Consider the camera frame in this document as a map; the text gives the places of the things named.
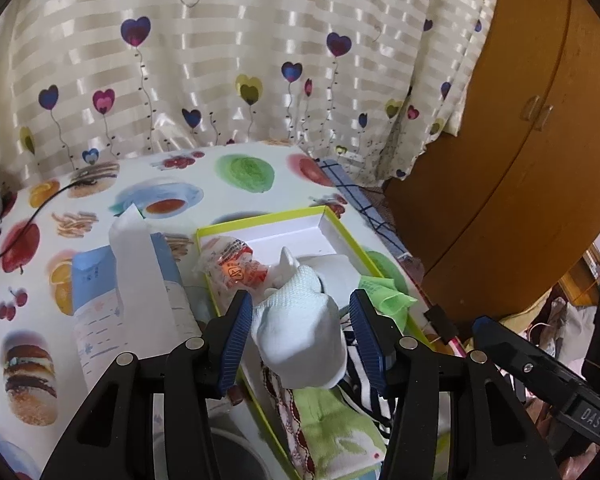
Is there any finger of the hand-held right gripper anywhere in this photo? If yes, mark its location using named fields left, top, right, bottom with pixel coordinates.
left=471, top=316, right=576, bottom=406

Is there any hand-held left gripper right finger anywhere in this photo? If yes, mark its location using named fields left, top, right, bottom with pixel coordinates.
left=348, top=288, right=563, bottom=480

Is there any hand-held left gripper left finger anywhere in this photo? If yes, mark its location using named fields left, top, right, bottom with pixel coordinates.
left=40, top=290, right=255, bottom=480

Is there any black white striped sock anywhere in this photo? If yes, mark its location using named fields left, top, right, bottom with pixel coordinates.
left=337, top=327, right=398, bottom=421

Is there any clear plastic bag orange print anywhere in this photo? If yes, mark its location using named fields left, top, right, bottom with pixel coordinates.
left=196, top=237, right=281, bottom=306

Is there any green towel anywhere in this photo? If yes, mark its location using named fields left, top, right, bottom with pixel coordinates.
left=262, top=360, right=393, bottom=480

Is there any light green cloth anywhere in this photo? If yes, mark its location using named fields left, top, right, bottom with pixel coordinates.
left=357, top=275, right=417, bottom=333

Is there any black pink marker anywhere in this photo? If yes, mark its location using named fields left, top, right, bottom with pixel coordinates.
left=424, top=307, right=466, bottom=358

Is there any clear plastic cup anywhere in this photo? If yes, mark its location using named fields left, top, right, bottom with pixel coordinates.
left=205, top=422, right=286, bottom=480

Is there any blue tissue pack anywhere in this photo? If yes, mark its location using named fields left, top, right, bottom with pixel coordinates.
left=71, top=204, right=206, bottom=391

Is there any fruit print tablecloth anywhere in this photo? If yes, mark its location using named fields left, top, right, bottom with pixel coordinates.
left=0, top=140, right=431, bottom=480

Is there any blue checked cloth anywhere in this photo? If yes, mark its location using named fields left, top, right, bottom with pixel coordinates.
left=320, top=159, right=411, bottom=261

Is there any wooden wardrobe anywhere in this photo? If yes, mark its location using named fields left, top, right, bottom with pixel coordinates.
left=385, top=0, right=600, bottom=331

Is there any heart print curtain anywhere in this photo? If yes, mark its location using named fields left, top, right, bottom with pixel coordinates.
left=0, top=0, right=503, bottom=196

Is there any black heater cable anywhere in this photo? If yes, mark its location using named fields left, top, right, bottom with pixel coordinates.
left=0, top=175, right=106, bottom=267

